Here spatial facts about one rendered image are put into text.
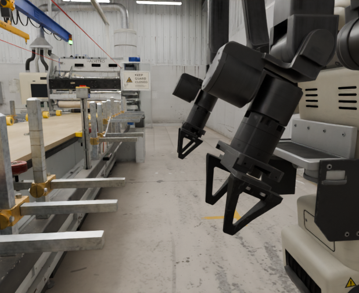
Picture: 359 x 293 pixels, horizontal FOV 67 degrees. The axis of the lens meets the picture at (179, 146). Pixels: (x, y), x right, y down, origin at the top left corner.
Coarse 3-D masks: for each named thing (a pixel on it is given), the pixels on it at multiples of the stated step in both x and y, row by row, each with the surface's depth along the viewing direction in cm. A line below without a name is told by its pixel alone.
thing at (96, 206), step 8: (96, 200) 87; (104, 200) 87; (112, 200) 87; (24, 208) 82; (32, 208) 82; (40, 208) 83; (48, 208) 83; (56, 208) 83; (64, 208) 83; (72, 208) 84; (80, 208) 84; (88, 208) 84; (96, 208) 84; (104, 208) 85; (112, 208) 85
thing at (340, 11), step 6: (336, 0) 51; (342, 0) 48; (348, 0) 48; (336, 6) 49; (342, 6) 48; (336, 12) 48; (342, 12) 47; (342, 18) 47; (342, 24) 48; (336, 60) 56; (324, 66) 61; (330, 66) 59; (336, 66) 58; (342, 66) 56
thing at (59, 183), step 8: (16, 184) 105; (24, 184) 106; (56, 184) 107; (64, 184) 107; (72, 184) 107; (80, 184) 108; (88, 184) 108; (96, 184) 108; (104, 184) 109; (112, 184) 109; (120, 184) 109
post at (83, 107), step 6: (84, 108) 170; (84, 114) 171; (84, 120) 171; (84, 126) 171; (84, 132) 172; (84, 138) 173; (84, 144) 174; (84, 150) 174; (84, 156) 175; (90, 156) 179; (84, 162) 176; (90, 162) 178; (84, 168) 176; (90, 168) 176
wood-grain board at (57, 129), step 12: (48, 120) 309; (60, 120) 309; (72, 120) 309; (12, 132) 205; (24, 132) 205; (48, 132) 205; (60, 132) 205; (72, 132) 205; (12, 144) 151; (24, 144) 151; (48, 144) 151; (12, 156) 120; (24, 156) 122
